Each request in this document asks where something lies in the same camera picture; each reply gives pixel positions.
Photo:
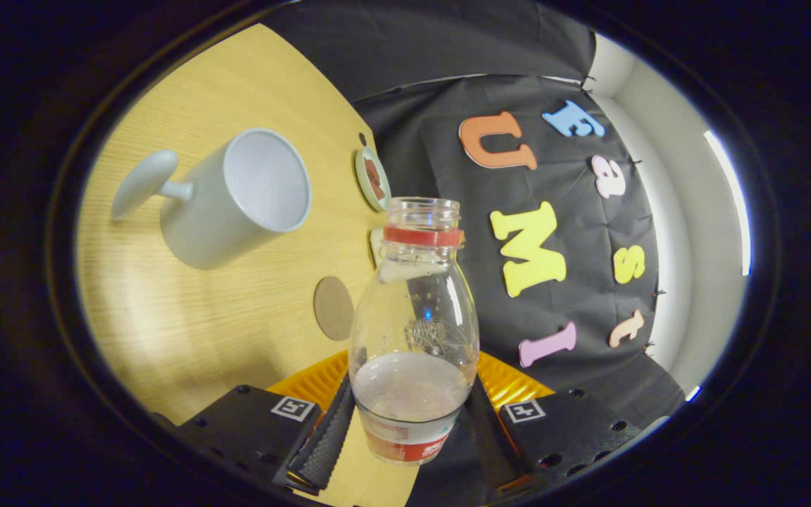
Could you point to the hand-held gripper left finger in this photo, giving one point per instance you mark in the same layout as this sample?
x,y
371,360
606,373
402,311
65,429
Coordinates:
x,y
321,443

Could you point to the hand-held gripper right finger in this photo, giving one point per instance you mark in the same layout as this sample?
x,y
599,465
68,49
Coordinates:
x,y
567,429

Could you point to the clear juice bottle red label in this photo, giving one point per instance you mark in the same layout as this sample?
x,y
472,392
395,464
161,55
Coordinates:
x,y
412,394

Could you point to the round brown coaster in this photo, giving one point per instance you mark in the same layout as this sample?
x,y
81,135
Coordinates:
x,y
334,308

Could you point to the wooden table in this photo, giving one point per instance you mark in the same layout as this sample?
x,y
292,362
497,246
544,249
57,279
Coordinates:
x,y
222,331

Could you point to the brown meat piece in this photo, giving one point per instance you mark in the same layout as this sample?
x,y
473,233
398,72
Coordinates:
x,y
379,189
372,169

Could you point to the pale green plate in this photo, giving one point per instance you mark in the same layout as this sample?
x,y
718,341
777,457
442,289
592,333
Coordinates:
x,y
362,184

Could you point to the long ceiling light panel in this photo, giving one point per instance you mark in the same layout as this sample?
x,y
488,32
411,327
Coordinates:
x,y
733,197

